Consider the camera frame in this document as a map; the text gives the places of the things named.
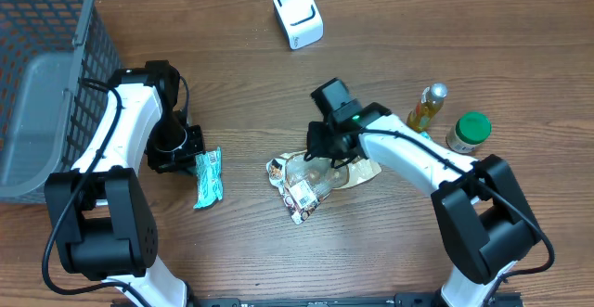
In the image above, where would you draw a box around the teal snack wrapper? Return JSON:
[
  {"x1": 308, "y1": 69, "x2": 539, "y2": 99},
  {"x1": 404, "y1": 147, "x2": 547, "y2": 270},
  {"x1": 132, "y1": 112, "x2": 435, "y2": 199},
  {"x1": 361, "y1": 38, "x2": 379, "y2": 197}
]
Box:
[{"x1": 193, "y1": 147, "x2": 224, "y2": 210}]

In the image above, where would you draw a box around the brown pantree snack bag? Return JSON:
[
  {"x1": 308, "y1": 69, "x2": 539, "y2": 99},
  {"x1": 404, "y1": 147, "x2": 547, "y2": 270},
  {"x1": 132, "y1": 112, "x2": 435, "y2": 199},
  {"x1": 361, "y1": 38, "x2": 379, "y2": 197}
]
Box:
[{"x1": 266, "y1": 151, "x2": 381, "y2": 225}]

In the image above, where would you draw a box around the silver capped yellow drink bottle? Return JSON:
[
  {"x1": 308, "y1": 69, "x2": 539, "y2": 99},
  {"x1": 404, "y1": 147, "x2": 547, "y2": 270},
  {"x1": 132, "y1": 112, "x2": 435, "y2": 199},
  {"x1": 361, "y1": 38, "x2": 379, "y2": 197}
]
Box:
[{"x1": 407, "y1": 83, "x2": 448, "y2": 133}]

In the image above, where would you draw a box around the green lidded jar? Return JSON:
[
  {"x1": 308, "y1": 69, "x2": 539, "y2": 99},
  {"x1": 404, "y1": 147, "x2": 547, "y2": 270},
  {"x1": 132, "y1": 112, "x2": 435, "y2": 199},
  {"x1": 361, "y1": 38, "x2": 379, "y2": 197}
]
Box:
[{"x1": 445, "y1": 111, "x2": 492, "y2": 154}]

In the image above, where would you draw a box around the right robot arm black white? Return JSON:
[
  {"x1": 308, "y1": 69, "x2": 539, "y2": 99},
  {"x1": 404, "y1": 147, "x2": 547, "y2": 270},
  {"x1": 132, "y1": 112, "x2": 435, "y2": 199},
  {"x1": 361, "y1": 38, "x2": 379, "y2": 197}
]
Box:
[{"x1": 305, "y1": 78, "x2": 544, "y2": 306}]

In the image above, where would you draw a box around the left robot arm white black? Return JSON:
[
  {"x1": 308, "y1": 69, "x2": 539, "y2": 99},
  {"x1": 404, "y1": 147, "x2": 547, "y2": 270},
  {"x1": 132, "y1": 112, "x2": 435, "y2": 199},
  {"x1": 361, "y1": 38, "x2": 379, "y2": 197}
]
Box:
[{"x1": 41, "y1": 60, "x2": 205, "y2": 306}]

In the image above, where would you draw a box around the white barcode scanner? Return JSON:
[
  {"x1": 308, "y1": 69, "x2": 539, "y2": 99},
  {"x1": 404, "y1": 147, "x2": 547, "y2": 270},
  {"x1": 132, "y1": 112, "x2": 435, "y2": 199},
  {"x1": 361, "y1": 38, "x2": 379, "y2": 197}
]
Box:
[{"x1": 273, "y1": 0, "x2": 324, "y2": 50}]

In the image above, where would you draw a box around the dark grey plastic basket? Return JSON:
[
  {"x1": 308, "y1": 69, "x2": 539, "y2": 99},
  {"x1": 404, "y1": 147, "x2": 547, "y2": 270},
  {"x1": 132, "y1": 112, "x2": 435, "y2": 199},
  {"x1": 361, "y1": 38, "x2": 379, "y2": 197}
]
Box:
[{"x1": 1, "y1": 0, "x2": 123, "y2": 204}]

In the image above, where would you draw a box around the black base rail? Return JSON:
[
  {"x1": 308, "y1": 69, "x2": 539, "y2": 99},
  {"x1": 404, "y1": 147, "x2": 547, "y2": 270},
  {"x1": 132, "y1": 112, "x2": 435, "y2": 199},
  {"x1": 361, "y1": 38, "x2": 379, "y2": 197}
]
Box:
[{"x1": 110, "y1": 291, "x2": 525, "y2": 307}]

